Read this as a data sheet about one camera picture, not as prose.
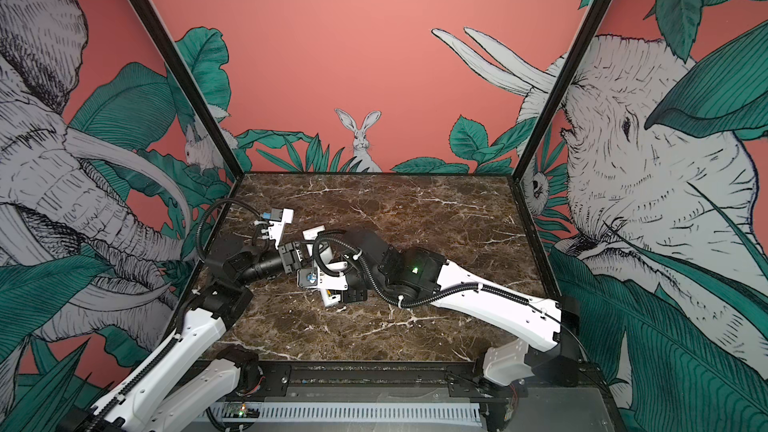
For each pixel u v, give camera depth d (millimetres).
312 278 498
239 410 699
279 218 632
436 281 434
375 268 455
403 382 756
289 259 602
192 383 555
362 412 701
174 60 859
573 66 863
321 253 649
